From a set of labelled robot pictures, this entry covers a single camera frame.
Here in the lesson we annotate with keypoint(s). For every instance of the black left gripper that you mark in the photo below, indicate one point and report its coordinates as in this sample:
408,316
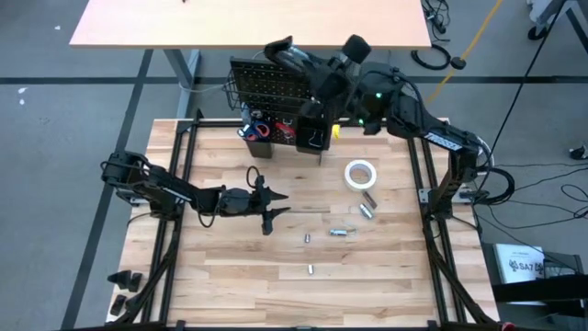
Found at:
235,201

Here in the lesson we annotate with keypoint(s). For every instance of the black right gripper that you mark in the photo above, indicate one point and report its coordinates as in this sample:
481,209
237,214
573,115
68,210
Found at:
372,87

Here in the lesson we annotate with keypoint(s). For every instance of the black C-clamp silver screw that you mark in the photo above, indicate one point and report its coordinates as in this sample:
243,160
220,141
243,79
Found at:
285,53

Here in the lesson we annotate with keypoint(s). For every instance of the grey torpedo level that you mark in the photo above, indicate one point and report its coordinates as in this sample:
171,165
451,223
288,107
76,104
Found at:
245,118

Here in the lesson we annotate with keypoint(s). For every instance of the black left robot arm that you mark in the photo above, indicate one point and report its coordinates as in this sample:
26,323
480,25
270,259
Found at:
156,186

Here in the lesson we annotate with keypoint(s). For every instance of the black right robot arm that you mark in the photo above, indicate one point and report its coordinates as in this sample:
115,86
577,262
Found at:
441,138

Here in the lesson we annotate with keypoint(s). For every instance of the silver peg hook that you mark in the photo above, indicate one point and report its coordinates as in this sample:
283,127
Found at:
288,120

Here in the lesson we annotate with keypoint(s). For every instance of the silver U-shaped hook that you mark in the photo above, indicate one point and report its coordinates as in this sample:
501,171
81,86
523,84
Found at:
317,146

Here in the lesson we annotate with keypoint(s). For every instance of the tall black pegboard bin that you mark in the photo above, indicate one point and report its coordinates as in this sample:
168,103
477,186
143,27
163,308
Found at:
260,149

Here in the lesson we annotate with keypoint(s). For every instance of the wide black pegboard bin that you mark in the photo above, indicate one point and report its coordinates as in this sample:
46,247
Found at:
304,143

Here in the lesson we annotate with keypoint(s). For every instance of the black metal pegboard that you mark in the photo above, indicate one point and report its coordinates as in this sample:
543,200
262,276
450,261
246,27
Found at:
266,83

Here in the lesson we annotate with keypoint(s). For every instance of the long chrome deep socket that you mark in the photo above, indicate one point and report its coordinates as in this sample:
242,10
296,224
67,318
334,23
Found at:
337,232

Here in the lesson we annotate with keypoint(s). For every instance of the white tape roll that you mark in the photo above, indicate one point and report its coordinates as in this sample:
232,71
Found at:
347,174

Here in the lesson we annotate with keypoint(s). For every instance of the large chrome socket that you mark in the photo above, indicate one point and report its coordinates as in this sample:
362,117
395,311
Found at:
366,211

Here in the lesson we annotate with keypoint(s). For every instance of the dark short metal bar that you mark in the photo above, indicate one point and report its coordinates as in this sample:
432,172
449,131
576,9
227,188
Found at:
369,200

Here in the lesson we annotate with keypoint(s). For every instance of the black round puck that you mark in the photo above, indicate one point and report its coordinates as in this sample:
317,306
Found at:
458,62

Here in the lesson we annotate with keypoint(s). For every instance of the light wooden desk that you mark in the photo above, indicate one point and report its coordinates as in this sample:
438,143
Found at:
206,23

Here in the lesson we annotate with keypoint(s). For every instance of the white printed box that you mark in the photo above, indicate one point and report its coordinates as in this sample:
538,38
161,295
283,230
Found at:
519,257

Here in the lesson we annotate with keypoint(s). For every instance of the red knob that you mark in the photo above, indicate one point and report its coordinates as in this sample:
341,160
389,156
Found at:
507,327

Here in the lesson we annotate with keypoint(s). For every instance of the black equipment cart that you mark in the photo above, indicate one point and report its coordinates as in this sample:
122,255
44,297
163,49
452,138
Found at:
551,292

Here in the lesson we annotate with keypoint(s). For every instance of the black aluminium table frame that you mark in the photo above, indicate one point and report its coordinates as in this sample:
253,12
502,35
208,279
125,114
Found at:
211,123

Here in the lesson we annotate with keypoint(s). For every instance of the black plastic bracket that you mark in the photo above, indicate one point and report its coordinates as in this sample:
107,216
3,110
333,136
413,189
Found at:
135,282
118,304
120,279

